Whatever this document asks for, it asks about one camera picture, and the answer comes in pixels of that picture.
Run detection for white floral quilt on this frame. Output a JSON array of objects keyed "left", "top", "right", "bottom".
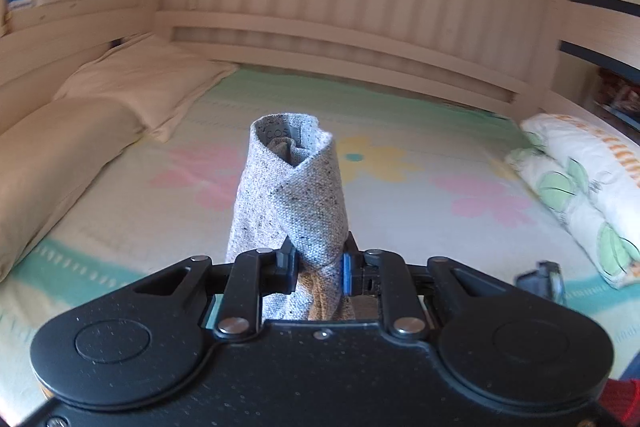
[{"left": 504, "top": 112, "right": 640, "bottom": 291}]

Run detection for cream pillow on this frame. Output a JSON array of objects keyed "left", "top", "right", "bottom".
[{"left": 52, "top": 34, "right": 239, "bottom": 144}]

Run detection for tan pillow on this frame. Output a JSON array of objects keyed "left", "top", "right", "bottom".
[{"left": 0, "top": 99, "right": 152, "bottom": 284}]

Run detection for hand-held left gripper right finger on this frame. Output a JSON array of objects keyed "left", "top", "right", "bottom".
[{"left": 340, "top": 232, "right": 507, "bottom": 341}]

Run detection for person's red knitted clothing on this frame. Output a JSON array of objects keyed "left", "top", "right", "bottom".
[{"left": 599, "top": 379, "right": 640, "bottom": 427}]

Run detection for floral bed sheet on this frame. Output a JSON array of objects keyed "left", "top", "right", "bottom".
[{"left": 0, "top": 66, "right": 640, "bottom": 408}]

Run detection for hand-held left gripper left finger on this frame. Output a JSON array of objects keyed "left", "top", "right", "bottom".
[{"left": 133, "top": 239, "right": 301, "bottom": 341}]

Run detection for grey speckled pants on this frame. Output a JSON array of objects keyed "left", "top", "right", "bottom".
[{"left": 226, "top": 112, "right": 381, "bottom": 322}]

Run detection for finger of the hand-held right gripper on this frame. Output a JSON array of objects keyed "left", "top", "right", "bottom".
[{"left": 515, "top": 260, "right": 567, "bottom": 306}]

